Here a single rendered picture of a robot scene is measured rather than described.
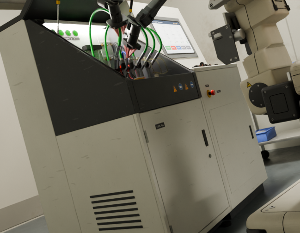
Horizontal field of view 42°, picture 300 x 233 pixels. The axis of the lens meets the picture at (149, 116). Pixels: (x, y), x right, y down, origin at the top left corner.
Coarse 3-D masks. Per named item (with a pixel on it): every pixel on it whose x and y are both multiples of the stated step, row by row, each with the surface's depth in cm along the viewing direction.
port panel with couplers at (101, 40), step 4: (100, 36) 262; (100, 40) 261; (108, 40) 268; (100, 44) 260; (108, 44) 263; (112, 44) 267; (104, 48) 263; (108, 48) 266; (104, 52) 262; (108, 52) 265; (112, 52) 269; (104, 56) 261; (112, 56) 268; (104, 60) 260; (112, 60) 267; (112, 64) 266; (116, 64) 269
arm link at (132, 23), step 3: (132, 21) 217; (129, 24) 217; (132, 24) 215; (135, 24) 215; (138, 24) 214; (129, 27) 218; (132, 27) 214; (135, 27) 213; (138, 27) 214; (132, 30) 215; (135, 30) 214; (138, 30) 215; (132, 33) 215; (135, 33) 215; (138, 33) 216
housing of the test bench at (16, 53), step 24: (24, 24) 219; (0, 48) 234; (24, 48) 222; (24, 72) 225; (24, 96) 229; (24, 120) 232; (48, 120) 220; (48, 144) 223; (48, 168) 227; (48, 192) 230; (48, 216) 233; (72, 216) 221
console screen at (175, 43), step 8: (152, 24) 275; (160, 24) 284; (168, 24) 293; (176, 24) 303; (160, 32) 278; (168, 32) 287; (176, 32) 297; (184, 32) 308; (168, 40) 281; (176, 40) 291; (184, 40) 301; (168, 48) 276; (176, 48) 285; (184, 48) 295; (192, 48) 305; (168, 56) 271; (176, 56) 279; (184, 56) 289; (192, 56) 298
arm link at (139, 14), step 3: (141, 12) 212; (129, 15) 220; (138, 15) 213; (141, 15) 212; (129, 18) 219; (132, 18) 218; (135, 18) 214; (138, 18) 213; (126, 21) 218; (129, 21) 217; (135, 21) 219; (138, 21) 212; (141, 24) 215; (126, 27) 219; (144, 27) 218; (129, 30) 220
